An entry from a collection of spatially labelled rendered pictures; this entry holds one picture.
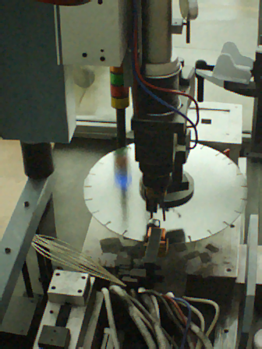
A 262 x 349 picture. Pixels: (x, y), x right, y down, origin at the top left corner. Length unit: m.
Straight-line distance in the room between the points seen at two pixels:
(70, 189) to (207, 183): 0.44
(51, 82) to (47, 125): 0.08
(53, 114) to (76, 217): 0.64
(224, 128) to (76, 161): 0.41
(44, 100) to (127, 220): 0.38
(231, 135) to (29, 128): 0.70
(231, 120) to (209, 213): 0.42
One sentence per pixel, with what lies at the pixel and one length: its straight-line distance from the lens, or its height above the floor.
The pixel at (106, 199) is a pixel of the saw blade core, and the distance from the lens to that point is 1.26.
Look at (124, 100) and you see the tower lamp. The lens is 1.49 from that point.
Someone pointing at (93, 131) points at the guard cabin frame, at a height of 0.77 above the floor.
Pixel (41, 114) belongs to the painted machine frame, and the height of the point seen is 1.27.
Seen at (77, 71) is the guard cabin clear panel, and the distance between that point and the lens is 1.72.
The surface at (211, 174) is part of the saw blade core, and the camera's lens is 1.33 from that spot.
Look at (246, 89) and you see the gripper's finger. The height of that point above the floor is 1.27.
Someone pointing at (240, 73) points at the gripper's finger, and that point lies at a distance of 1.01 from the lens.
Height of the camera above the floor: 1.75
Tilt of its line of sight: 37 degrees down
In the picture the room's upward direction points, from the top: 2 degrees counter-clockwise
